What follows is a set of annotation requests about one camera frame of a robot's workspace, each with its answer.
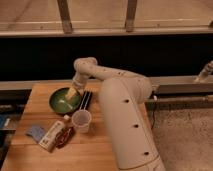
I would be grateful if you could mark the left wooden post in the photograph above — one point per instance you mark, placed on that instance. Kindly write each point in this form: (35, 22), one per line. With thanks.
(65, 16)

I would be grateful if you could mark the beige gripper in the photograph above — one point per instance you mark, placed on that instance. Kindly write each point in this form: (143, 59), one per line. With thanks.
(72, 91)

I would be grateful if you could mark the white milk carton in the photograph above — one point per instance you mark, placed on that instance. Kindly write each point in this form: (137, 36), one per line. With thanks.
(48, 140)

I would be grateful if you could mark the dark red snack packet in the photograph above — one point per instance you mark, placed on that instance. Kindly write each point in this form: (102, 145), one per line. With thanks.
(63, 136)

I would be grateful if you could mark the right wooden post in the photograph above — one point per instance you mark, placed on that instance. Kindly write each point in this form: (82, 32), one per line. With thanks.
(130, 15)

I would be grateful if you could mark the black striped rectangular block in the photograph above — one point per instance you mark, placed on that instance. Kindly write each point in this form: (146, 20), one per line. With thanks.
(85, 100)

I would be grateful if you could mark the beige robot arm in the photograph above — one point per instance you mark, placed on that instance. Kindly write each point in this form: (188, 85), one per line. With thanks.
(120, 94)

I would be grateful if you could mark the clear plastic cup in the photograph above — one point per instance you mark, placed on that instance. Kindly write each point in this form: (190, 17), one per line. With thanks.
(81, 120)

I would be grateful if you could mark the blue sponge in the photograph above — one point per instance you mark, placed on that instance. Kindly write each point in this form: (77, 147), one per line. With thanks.
(36, 132)

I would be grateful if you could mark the green ceramic bowl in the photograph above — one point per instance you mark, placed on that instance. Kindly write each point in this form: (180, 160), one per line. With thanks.
(61, 105)

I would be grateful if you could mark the wooden post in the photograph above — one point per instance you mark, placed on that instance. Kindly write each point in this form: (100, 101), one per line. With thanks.
(65, 16)
(130, 15)

